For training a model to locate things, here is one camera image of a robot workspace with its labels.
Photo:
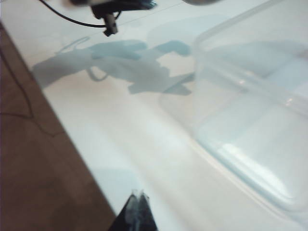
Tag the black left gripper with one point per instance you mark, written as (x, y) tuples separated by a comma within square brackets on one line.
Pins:
[(120, 4)]

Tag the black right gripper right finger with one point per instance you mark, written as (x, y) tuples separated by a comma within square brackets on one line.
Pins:
[(145, 216)]

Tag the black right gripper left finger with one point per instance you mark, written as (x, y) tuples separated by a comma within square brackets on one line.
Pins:
[(127, 216)]

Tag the transparent plastic container lid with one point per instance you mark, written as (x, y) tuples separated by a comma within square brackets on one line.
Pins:
[(175, 113)]

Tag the transparent rectangular plastic container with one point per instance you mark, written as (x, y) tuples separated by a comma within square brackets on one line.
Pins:
[(252, 108)]

